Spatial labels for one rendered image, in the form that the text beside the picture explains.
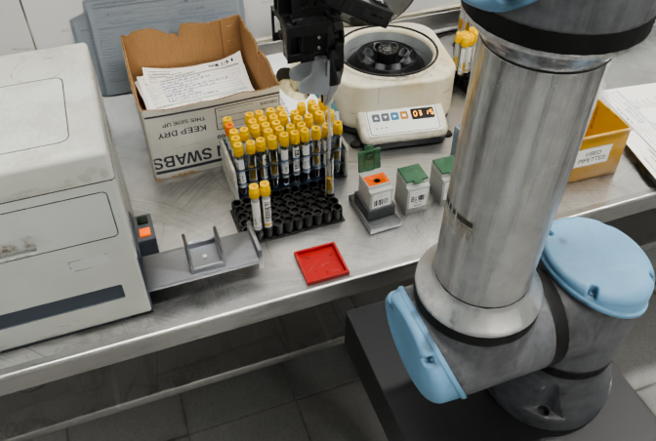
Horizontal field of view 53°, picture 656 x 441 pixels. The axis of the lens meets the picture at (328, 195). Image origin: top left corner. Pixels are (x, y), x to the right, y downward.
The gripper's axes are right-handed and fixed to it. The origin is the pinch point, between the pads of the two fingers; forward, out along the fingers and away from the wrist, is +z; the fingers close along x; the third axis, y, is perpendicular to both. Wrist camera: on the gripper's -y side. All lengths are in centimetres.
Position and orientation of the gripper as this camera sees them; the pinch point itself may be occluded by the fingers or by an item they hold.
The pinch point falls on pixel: (328, 95)
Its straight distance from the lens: 98.8
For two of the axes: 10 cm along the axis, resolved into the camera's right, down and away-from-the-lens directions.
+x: 3.5, 6.2, -7.0
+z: 0.0, 7.5, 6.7
